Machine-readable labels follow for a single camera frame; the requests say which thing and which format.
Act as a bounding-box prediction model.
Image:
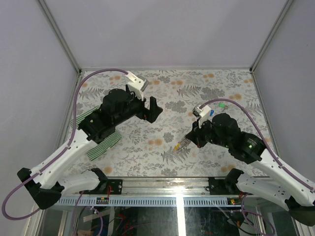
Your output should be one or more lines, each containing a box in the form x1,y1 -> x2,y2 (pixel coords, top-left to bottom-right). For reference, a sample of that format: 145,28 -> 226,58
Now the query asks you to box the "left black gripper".
114,85 -> 163,127

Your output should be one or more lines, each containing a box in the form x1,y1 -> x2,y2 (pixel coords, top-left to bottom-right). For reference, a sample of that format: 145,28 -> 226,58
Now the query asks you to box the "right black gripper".
185,116 -> 230,148

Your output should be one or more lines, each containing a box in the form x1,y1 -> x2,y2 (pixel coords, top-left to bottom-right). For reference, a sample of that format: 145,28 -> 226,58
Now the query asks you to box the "yellow key tag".
174,144 -> 180,151

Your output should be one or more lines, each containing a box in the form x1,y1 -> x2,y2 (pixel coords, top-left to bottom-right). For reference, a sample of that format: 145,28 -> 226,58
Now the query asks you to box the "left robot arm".
17,88 -> 163,209

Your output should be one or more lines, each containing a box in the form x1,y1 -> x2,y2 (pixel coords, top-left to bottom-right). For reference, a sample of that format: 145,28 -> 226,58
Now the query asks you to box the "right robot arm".
185,113 -> 315,227

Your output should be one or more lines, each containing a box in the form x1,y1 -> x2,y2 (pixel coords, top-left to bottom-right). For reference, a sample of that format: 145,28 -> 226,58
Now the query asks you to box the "floral table mat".
65,69 -> 270,177

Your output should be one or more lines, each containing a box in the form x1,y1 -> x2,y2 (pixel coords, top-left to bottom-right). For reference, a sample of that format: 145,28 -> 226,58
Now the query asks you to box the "green striped cloth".
76,107 -> 122,161

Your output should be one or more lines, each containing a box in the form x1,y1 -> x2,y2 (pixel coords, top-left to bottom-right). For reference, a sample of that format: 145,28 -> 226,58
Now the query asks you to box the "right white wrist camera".
192,104 -> 212,128

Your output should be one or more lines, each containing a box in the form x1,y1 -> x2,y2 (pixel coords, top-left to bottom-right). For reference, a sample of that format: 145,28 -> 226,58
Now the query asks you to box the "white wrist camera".
126,71 -> 149,101
192,104 -> 212,128

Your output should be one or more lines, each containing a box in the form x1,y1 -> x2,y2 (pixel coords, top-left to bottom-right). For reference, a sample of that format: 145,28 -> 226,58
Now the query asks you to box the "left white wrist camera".
126,71 -> 149,101

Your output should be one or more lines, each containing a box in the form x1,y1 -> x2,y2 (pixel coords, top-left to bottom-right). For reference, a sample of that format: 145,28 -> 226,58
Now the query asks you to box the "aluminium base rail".
57,177 -> 243,207

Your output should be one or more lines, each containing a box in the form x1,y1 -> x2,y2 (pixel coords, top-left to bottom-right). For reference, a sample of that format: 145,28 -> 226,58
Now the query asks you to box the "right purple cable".
200,99 -> 315,192

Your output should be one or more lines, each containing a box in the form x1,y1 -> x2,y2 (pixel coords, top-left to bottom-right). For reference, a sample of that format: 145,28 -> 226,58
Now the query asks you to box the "purple cable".
200,99 -> 315,192
1,68 -> 128,219

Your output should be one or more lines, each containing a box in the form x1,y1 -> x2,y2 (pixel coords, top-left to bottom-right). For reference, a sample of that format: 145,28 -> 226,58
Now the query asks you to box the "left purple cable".
1,68 -> 128,219

